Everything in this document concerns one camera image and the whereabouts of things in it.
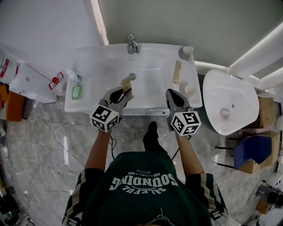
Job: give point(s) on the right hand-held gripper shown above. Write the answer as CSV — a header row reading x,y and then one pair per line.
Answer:
x,y
185,122

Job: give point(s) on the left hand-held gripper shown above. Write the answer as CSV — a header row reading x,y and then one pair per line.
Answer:
x,y
104,119

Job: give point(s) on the grey cup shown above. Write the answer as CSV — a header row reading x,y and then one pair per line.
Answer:
x,y
185,53

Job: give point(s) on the person's left forearm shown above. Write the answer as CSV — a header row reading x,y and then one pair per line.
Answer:
x,y
99,150

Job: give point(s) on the person's right forearm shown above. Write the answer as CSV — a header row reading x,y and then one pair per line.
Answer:
x,y
188,154

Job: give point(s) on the chrome sink drain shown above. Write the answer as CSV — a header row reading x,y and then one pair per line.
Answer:
x,y
132,76

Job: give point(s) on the white rectangular washbasin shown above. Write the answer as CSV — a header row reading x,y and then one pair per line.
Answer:
x,y
150,92

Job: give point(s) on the green soap in dish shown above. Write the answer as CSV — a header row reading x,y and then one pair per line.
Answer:
x,y
77,92

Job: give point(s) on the person's black trouser leg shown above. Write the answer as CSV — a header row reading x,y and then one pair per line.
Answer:
x,y
152,139

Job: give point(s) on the chrome faucet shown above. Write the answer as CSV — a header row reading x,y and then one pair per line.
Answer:
x,y
132,44

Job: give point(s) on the red and white clip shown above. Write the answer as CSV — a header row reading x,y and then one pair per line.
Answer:
x,y
55,80

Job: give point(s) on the white flat box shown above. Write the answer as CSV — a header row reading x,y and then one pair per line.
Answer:
x,y
31,83

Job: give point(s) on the blue chair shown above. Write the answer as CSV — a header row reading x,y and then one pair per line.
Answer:
x,y
249,150

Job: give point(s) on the small cardboard box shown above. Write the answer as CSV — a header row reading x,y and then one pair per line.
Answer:
x,y
266,110

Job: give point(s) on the orange bag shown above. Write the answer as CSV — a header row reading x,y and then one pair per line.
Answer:
x,y
14,106

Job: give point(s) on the person's green printed shirt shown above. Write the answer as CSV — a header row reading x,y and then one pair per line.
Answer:
x,y
143,198

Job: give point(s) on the large cardboard box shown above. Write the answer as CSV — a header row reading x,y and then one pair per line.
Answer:
x,y
274,145

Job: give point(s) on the white jug red label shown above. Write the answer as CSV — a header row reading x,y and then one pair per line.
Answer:
x,y
6,69

